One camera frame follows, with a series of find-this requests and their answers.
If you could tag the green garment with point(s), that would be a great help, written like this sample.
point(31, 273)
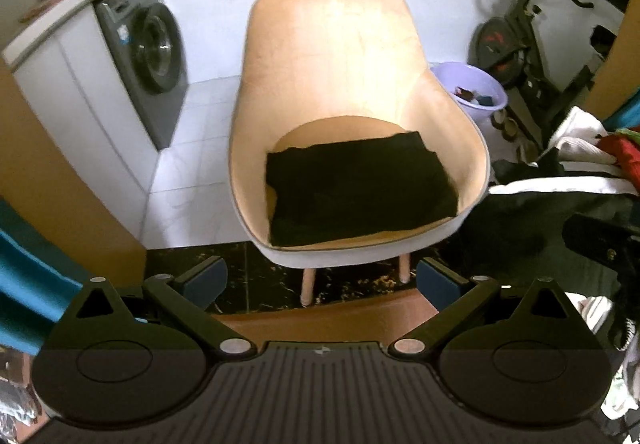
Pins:
point(630, 132)

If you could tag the white cloth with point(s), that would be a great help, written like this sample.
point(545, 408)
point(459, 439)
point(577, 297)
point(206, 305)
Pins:
point(620, 389)

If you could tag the white cabinet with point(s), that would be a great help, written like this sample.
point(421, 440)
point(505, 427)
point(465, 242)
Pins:
point(65, 88)

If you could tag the white garment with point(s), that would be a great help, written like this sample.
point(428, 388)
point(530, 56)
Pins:
point(580, 133)

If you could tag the pair of slippers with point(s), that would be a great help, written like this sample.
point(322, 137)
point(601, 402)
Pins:
point(505, 126)

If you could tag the black exercise bike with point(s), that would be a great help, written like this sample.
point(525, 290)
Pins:
point(495, 43)

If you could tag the yellow shell chair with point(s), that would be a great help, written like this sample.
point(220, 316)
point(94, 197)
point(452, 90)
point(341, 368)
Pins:
point(340, 63)

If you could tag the black garment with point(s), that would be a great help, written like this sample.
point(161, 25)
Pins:
point(360, 189)

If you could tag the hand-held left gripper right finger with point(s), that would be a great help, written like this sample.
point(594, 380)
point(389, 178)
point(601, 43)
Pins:
point(436, 284)

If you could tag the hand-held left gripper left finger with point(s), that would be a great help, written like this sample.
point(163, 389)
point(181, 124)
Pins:
point(207, 276)

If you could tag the pile of dark clothes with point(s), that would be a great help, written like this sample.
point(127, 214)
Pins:
point(525, 224)

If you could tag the purple plastic basin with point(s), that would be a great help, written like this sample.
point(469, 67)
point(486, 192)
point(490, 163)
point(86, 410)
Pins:
point(450, 76)

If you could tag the beige and red jacket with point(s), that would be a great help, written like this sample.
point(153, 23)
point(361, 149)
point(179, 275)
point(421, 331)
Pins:
point(625, 158)

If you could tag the grey washing machine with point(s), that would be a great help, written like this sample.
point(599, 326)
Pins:
point(150, 48)

